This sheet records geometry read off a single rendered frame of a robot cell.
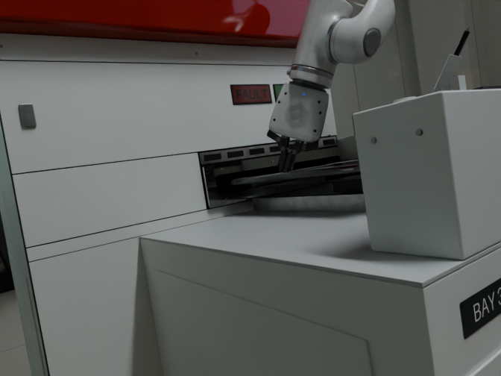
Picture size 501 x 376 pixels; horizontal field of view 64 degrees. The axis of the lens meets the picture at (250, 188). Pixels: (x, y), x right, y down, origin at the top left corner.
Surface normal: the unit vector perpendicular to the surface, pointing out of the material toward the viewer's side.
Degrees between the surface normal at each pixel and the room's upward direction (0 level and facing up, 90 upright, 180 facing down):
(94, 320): 90
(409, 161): 90
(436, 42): 90
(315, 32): 80
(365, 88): 90
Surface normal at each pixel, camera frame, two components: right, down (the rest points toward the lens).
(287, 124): -0.31, 0.09
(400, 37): -0.83, 0.16
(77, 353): 0.56, -0.04
